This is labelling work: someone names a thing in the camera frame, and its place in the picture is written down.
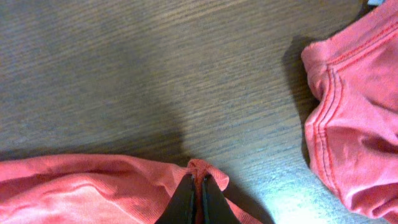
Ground red t-shirt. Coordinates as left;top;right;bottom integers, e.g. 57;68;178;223
301;0;397;223

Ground orange printed t-shirt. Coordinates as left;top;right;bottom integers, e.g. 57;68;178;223
0;154;265;224

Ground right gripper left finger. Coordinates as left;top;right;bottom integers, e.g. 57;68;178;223
155;174;196;224

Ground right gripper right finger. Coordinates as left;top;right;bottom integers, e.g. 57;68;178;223
201;175;241;224

